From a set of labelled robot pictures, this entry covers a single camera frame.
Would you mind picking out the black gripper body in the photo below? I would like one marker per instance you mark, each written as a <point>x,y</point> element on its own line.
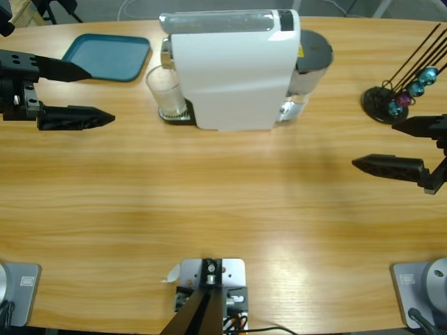
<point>15,87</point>
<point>438,174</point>

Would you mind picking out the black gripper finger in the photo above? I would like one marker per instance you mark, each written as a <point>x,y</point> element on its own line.
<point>394,167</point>
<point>70,118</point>
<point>422,126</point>
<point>59,70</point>

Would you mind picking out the clear drinking glass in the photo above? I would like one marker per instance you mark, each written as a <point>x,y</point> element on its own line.
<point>166,90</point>

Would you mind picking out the purple coffee capsule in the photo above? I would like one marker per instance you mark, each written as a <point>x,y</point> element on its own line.
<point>404,100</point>

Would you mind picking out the teal coffee capsule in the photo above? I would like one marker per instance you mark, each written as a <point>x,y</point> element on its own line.
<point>395,109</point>
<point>427,76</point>
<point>415,89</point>

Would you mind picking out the white capsule coffee machine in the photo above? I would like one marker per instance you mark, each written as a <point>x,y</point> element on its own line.
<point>230,70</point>

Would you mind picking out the teal plastic tray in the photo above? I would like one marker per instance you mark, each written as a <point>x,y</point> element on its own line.
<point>111,56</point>

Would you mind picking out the black capsule stand with rods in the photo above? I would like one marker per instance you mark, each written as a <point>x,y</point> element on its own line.
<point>375,99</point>

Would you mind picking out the wooden crate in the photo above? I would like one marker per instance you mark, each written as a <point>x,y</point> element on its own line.
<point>26,14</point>

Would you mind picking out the black stand legs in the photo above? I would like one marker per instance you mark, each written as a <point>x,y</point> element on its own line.
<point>71,5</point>

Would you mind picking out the silver drip tray grate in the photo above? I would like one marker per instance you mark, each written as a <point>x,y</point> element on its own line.
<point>188,117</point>

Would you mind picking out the grey metal leg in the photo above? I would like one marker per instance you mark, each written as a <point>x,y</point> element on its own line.
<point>382,7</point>

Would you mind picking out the grey water tank dark lid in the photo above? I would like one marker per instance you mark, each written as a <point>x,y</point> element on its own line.
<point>312,47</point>

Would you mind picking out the white paper tag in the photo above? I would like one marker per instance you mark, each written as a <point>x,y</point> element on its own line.
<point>172,274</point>

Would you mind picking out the white mounting block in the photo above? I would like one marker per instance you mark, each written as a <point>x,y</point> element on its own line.
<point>234,275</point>

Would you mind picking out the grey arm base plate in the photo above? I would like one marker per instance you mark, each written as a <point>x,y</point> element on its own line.
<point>24,296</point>
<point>405,296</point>

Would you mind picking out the black camera post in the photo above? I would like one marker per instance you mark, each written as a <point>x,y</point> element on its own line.
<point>202,314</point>

